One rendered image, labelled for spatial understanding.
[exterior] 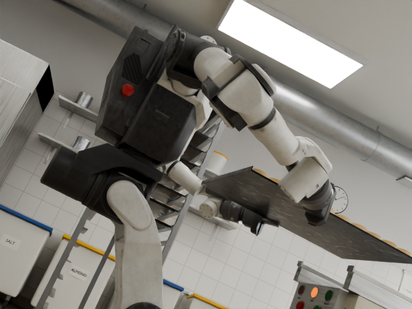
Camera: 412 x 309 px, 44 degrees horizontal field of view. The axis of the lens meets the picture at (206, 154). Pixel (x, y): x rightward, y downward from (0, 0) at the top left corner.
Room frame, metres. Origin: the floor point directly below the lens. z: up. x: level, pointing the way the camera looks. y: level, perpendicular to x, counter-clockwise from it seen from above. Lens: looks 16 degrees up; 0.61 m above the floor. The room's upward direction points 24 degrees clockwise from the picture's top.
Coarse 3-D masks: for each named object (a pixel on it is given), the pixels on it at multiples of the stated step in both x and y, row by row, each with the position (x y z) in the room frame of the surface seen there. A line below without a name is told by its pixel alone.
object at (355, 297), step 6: (348, 294) 1.47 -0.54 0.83; (354, 294) 1.45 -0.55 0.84; (348, 300) 1.46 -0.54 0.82; (354, 300) 1.44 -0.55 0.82; (360, 300) 1.43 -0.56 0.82; (366, 300) 1.43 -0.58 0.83; (372, 300) 1.44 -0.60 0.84; (348, 306) 1.45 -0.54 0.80; (354, 306) 1.43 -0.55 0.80; (360, 306) 1.43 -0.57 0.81; (366, 306) 1.44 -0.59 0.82; (372, 306) 1.44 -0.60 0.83; (378, 306) 1.45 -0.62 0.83
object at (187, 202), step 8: (216, 136) 2.69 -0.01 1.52; (216, 144) 2.69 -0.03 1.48; (208, 152) 2.69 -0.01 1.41; (208, 160) 2.69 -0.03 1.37; (200, 168) 2.69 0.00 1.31; (200, 176) 2.69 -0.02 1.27; (184, 208) 2.69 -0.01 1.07; (184, 216) 2.69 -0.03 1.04; (176, 224) 2.69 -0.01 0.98; (176, 232) 2.69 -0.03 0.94; (168, 240) 2.69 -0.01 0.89; (168, 248) 2.69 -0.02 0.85
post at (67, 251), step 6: (90, 210) 2.62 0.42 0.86; (84, 216) 2.62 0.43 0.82; (78, 222) 2.62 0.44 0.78; (84, 222) 2.62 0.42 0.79; (78, 228) 2.62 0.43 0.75; (72, 234) 2.62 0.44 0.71; (78, 234) 2.62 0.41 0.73; (72, 240) 2.62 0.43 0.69; (66, 246) 2.62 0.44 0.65; (72, 246) 2.62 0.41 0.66; (66, 252) 2.62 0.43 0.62; (60, 258) 2.62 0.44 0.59; (66, 258) 2.62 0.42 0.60; (60, 264) 2.62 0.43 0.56; (54, 270) 2.62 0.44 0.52; (60, 270) 2.62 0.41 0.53; (54, 276) 2.62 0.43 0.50; (48, 282) 2.62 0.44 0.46; (54, 282) 2.62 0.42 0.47; (48, 288) 2.62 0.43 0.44; (42, 294) 2.62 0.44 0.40; (48, 294) 2.62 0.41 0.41; (42, 300) 2.62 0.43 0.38; (36, 306) 2.62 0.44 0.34; (42, 306) 2.62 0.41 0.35
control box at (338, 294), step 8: (304, 288) 1.65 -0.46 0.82; (312, 288) 1.61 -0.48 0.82; (320, 288) 1.56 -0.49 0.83; (328, 288) 1.52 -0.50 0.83; (336, 288) 1.48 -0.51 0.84; (296, 296) 1.68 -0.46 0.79; (304, 296) 1.63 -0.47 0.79; (320, 296) 1.55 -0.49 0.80; (336, 296) 1.47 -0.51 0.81; (344, 296) 1.47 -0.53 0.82; (296, 304) 1.66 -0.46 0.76; (304, 304) 1.62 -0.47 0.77; (312, 304) 1.58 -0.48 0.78; (320, 304) 1.53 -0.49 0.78; (328, 304) 1.50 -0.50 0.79; (336, 304) 1.47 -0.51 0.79; (344, 304) 1.47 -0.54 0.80
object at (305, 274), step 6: (300, 264) 1.71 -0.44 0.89; (300, 270) 1.71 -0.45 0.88; (306, 270) 1.72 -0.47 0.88; (312, 270) 1.72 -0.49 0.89; (294, 276) 1.74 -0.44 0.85; (300, 276) 1.71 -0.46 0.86; (306, 276) 1.72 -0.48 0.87; (312, 276) 1.72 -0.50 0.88; (318, 276) 1.73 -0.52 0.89; (324, 276) 1.73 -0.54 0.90; (306, 282) 1.72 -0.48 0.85; (312, 282) 1.72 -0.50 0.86; (318, 282) 1.73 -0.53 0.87; (324, 282) 1.73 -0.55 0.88; (330, 282) 1.74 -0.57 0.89; (336, 282) 1.74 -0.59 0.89; (342, 288) 1.75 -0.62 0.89
